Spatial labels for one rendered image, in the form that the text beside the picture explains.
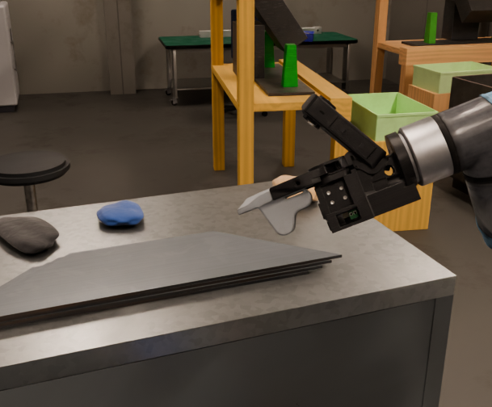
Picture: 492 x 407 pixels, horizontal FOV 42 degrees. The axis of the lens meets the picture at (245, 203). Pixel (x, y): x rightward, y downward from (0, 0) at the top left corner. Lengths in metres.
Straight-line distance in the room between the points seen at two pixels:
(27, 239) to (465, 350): 2.12
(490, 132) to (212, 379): 0.61
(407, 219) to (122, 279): 3.05
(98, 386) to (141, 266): 0.25
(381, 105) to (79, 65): 4.60
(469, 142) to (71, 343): 0.64
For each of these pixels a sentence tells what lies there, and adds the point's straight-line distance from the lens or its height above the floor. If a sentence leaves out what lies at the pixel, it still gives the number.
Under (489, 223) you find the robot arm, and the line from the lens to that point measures 0.80.
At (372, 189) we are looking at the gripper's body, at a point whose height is 1.35.
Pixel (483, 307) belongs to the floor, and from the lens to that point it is 3.35.
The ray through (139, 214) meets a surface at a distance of 1.42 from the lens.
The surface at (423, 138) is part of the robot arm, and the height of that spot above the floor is 1.41.
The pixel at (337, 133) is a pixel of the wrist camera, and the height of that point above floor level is 1.41.
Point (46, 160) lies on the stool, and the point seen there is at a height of 0.71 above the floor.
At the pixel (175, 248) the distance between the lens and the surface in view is 1.25.
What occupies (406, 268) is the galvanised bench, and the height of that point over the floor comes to 1.05.
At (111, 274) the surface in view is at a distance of 1.17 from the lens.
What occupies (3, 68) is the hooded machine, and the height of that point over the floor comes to 0.47.
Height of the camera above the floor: 1.61
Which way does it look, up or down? 22 degrees down
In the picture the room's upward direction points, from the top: straight up
